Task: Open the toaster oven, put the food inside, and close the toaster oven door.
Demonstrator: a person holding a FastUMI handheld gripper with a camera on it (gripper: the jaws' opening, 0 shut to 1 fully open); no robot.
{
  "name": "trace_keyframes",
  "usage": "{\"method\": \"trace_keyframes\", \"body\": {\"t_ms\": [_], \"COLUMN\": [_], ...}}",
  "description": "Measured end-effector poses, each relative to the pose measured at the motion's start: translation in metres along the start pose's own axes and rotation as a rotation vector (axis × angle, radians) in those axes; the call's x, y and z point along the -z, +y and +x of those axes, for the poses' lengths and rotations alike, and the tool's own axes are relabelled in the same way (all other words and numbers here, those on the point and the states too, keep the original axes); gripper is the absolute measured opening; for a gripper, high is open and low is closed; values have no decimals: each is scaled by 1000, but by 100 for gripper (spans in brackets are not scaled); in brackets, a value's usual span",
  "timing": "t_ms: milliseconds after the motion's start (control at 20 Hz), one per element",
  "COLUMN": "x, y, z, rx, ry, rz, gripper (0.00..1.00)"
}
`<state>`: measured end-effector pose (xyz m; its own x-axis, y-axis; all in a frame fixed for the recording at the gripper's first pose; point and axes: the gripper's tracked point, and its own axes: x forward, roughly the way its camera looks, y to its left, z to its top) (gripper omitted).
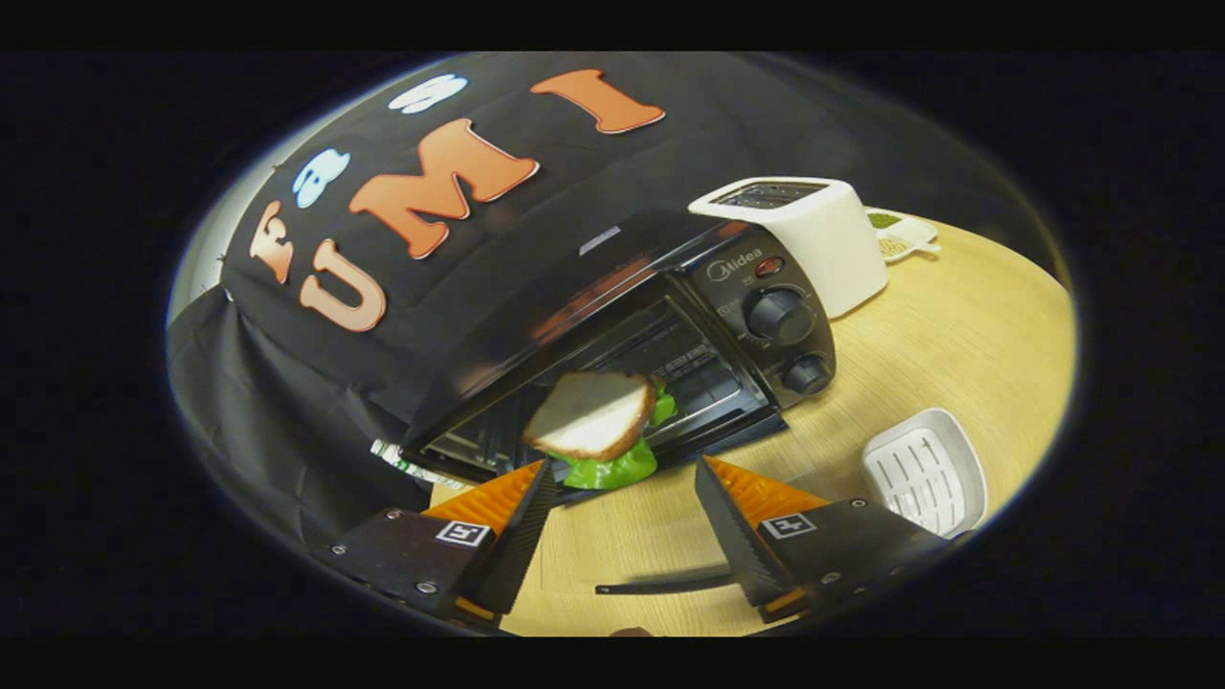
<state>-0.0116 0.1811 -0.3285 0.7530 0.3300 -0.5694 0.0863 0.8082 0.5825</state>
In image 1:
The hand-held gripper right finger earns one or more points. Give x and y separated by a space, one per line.
732 541

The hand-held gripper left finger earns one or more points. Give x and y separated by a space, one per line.
522 545

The sandwich with lettuce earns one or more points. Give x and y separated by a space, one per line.
593 411

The black toaster oven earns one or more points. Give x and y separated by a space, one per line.
746 287

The white pop-up toaster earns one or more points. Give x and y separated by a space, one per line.
828 249

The white plastic bottle green label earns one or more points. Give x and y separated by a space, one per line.
407 466

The white slotted plastic tray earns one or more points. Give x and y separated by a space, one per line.
924 474

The small white condiment dish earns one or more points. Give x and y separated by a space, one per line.
904 234

